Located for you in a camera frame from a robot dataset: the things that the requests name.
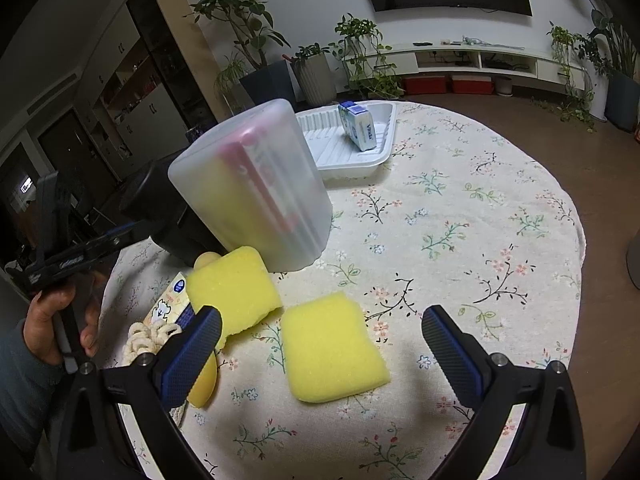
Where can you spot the person's left forearm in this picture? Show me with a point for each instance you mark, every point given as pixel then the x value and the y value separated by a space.
pixel 20 390

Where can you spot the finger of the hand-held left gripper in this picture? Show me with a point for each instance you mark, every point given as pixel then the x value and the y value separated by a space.
pixel 120 232

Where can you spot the blue white tissue pack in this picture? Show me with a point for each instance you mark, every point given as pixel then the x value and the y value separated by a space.
pixel 360 127

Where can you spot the trailing plant in white pot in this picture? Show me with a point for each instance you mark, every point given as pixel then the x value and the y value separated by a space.
pixel 570 45

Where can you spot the white wall cabinet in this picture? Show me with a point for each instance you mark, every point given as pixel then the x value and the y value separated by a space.
pixel 125 90

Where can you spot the red storage box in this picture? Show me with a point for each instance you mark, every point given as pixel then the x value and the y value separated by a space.
pixel 472 85
pixel 425 85

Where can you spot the translucent plastic container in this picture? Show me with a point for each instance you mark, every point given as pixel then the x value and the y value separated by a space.
pixel 250 185

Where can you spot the large-leaved plant in blue-grey pot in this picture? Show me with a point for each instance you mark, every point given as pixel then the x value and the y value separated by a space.
pixel 622 100

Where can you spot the black cylindrical container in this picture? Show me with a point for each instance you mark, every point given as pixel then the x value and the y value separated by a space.
pixel 150 200

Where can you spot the tall plant in grey pot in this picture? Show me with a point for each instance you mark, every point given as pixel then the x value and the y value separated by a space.
pixel 267 85

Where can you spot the thin-leaved plant on stand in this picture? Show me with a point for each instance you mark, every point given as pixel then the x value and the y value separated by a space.
pixel 231 72

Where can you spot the grey cylindrical bin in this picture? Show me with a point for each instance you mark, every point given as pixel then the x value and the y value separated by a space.
pixel 636 260

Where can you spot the plant in white ribbed pot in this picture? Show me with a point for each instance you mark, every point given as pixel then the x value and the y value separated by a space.
pixel 315 80

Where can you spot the small white pot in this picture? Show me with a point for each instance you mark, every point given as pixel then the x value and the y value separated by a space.
pixel 504 86

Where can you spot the yellow rectangular sponge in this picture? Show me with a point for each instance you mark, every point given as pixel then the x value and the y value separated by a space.
pixel 235 285
pixel 330 345

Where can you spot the yellow lemon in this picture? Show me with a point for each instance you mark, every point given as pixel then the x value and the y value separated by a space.
pixel 205 380

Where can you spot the white television cabinet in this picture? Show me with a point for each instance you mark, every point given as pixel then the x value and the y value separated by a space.
pixel 405 62

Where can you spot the person's left hand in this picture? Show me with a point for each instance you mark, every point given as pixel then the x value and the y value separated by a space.
pixel 42 317

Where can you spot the trailing pothos plant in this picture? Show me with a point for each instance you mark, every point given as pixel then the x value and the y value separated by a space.
pixel 362 40

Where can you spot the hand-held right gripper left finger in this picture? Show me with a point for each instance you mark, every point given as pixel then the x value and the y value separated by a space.
pixel 192 355

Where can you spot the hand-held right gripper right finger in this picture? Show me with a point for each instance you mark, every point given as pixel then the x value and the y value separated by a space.
pixel 450 355

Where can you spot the yellow snack packet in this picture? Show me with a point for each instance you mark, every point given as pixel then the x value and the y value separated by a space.
pixel 167 305

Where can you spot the floral tablecloth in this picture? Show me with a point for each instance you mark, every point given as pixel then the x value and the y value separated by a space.
pixel 425 210

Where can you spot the dark display cabinet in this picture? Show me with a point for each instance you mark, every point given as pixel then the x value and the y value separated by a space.
pixel 165 55

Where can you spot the white plastic tray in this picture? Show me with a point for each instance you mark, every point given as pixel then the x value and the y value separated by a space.
pixel 325 145

